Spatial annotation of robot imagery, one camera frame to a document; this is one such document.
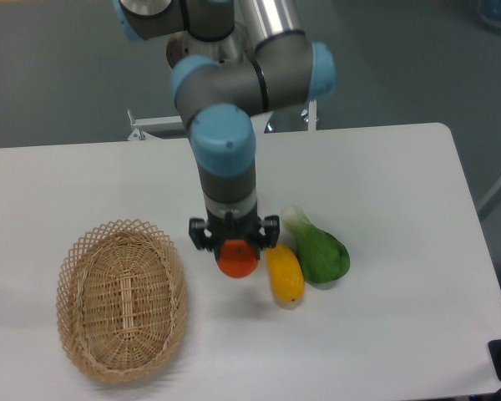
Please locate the blue object top right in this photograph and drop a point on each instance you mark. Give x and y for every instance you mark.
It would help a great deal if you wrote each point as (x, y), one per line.
(489, 13)

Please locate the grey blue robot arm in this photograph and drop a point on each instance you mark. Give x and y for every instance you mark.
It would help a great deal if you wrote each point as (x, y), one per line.
(246, 58)

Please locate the woven wicker basket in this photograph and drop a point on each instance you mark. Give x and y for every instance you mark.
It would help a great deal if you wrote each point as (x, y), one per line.
(122, 301)

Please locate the green bok choy vegetable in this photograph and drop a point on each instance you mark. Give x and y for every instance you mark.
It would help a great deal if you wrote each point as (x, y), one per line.
(322, 257)

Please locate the white frame at right edge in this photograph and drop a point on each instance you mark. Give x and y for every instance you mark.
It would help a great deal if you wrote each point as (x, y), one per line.
(490, 200)

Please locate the orange fruit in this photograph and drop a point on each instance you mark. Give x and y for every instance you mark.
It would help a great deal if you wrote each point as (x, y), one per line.
(237, 259)

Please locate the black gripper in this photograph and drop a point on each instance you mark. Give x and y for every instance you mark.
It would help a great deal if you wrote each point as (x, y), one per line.
(259, 233)

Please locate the white metal base frame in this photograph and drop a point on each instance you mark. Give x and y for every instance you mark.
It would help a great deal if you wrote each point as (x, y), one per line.
(301, 117)

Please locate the yellow lemon fruit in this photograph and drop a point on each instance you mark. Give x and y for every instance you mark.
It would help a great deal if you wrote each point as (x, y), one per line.
(286, 279)

